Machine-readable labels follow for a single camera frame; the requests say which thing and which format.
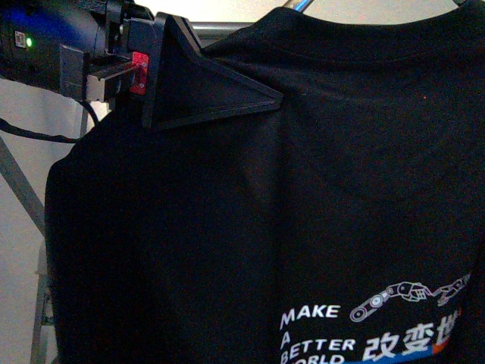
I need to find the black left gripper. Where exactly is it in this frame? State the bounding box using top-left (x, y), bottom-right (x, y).
top-left (58, 1), bottom-right (283, 130)

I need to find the black printed t-shirt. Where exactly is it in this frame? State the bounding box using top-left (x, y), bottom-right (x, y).
top-left (45, 1), bottom-right (484, 363)

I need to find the blue clothes hanger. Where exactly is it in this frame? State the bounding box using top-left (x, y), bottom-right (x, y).
top-left (283, 0), bottom-right (314, 12)

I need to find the dark grey clothes rack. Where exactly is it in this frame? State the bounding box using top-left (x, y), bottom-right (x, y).
top-left (1, 22), bottom-right (248, 363)

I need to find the black cable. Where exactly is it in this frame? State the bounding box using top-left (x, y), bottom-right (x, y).
top-left (0, 99), bottom-right (100, 144)

